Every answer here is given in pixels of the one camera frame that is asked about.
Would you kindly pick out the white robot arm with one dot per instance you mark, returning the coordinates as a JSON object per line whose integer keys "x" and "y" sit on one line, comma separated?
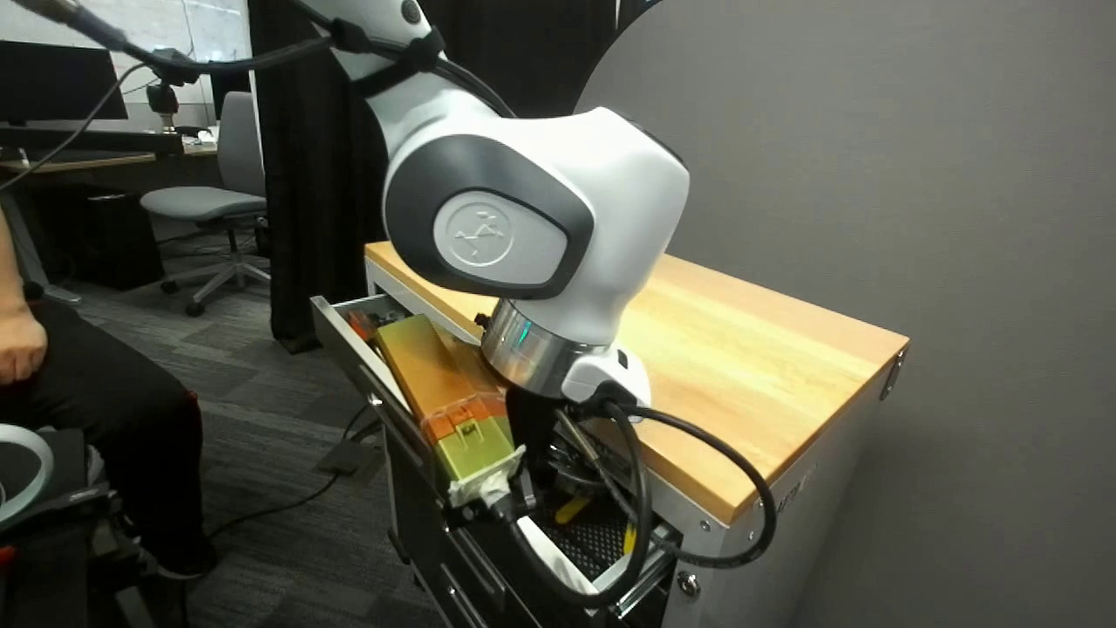
{"x": 559, "y": 221}

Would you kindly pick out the open topmost metal drawer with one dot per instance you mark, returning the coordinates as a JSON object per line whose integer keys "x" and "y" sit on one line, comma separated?
{"x": 500, "y": 530}

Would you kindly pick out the wooden top tool cabinet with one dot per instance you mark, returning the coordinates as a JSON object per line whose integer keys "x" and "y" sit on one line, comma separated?
{"x": 749, "y": 436}

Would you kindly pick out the grey office chair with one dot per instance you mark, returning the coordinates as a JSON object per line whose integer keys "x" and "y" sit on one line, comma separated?
{"x": 235, "y": 201}

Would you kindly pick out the seated person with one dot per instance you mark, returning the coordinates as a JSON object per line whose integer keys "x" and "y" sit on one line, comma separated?
{"x": 145, "y": 423}

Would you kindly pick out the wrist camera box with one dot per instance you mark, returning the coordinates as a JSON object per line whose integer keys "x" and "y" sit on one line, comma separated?
{"x": 459, "y": 410}

